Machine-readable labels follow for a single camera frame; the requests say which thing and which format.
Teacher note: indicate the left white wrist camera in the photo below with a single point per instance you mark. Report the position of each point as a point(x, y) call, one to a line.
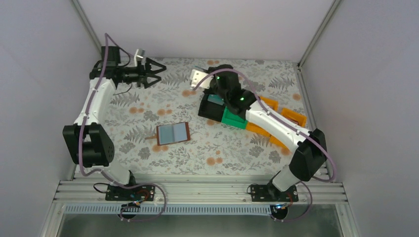
point(139, 55)

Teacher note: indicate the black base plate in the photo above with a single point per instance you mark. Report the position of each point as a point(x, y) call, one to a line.
point(266, 193)
point(129, 193)

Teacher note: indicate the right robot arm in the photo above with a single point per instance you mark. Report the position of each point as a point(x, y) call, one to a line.
point(308, 147)

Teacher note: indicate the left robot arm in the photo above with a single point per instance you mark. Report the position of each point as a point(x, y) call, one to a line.
point(89, 145)

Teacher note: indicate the black storage bin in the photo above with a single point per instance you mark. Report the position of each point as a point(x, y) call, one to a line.
point(210, 110)

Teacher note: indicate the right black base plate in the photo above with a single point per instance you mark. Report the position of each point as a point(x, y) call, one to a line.
point(266, 193)

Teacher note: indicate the brown leather card holder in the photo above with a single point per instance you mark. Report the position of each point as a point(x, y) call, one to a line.
point(171, 133)

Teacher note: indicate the orange storage bin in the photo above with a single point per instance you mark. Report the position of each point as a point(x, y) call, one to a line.
point(284, 130)

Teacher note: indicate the aluminium rail frame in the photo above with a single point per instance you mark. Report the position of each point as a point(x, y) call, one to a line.
point(189, 194)

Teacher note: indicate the green storage bin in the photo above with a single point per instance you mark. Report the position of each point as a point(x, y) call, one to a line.
point(231, 119)

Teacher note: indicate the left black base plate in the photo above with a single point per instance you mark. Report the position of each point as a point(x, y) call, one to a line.
point(129, 193)

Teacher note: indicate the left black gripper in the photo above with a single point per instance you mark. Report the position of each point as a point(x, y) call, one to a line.
point(141, 74)

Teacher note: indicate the teal item in black bin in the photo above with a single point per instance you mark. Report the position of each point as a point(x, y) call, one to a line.
point(215, 99)

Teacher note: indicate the floral table mat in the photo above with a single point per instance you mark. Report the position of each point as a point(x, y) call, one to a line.
point(214, 148)

